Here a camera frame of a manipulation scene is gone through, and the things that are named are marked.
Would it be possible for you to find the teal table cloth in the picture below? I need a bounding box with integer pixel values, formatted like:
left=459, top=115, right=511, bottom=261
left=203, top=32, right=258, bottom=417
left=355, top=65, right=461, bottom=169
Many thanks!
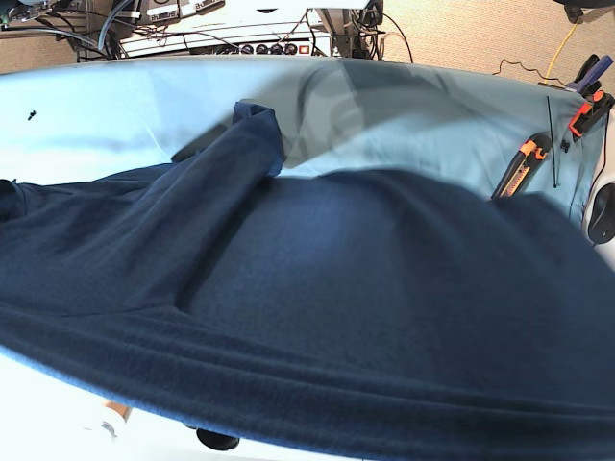
left=1, top=56, right=614, bottom=224

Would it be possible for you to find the black yellow-dotted mug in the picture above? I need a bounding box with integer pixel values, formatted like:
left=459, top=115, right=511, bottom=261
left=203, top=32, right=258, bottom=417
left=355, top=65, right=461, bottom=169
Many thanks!
left=186, top=425, right=240, bottom=451

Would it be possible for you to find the orange bottle white cap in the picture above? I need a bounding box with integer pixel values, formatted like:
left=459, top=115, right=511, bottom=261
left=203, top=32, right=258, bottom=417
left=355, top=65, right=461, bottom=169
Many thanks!
left=90, top=400, right=133, bottom=442

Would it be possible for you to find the black computer mouse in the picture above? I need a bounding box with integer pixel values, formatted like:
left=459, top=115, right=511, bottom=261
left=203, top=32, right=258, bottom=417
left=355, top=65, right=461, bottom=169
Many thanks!
left=587, top=182, right=615, bottom=245

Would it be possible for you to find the black power strip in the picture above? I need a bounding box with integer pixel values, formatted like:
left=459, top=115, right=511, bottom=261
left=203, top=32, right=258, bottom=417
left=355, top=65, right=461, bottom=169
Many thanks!
left=188, top=42, right=316, bottom=56

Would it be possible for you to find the orange black utility knife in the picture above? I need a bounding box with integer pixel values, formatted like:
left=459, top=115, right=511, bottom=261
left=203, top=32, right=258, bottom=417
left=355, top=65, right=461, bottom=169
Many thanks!
left=491, top=133, right=553, bottom=200

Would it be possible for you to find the blue t-shirt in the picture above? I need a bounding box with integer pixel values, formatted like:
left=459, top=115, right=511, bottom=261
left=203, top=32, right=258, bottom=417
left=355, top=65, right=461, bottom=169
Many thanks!
left=1, top=103, right=614, bottom=460

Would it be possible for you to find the blue black clamp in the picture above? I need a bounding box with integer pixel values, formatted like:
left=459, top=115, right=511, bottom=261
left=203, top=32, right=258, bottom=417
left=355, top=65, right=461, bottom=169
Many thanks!
left=565, top=54, right=614, bottom=94

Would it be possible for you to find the orange black clamp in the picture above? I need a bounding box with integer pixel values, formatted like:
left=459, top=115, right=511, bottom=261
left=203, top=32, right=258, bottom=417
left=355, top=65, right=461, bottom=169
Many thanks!
left=568, top=90, right=614, bottom=141

